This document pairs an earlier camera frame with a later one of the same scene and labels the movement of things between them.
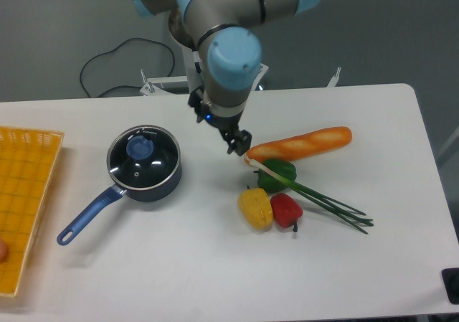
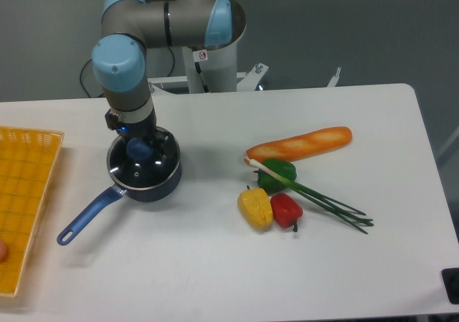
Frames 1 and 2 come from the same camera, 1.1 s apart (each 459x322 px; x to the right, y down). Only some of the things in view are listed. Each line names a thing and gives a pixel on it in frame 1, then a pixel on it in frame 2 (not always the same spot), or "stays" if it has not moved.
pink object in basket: [4, 252] stays
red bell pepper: [285, 210] stays
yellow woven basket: [28, 159] stays
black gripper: [239, 140] -> [136, 148]
